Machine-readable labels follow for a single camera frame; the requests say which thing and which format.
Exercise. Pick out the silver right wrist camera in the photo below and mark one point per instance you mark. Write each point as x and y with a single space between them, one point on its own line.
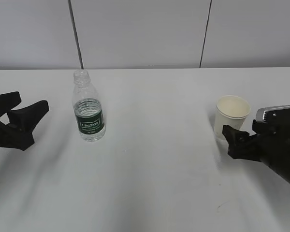
274 115

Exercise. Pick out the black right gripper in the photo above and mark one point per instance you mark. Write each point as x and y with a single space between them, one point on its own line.
272 139

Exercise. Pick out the clear water bottle green label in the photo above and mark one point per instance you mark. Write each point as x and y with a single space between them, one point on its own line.
87 107

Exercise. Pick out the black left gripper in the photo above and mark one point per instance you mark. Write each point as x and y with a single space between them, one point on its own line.
17 134

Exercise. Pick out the white paper cup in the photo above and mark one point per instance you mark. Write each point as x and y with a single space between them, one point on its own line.
230 110

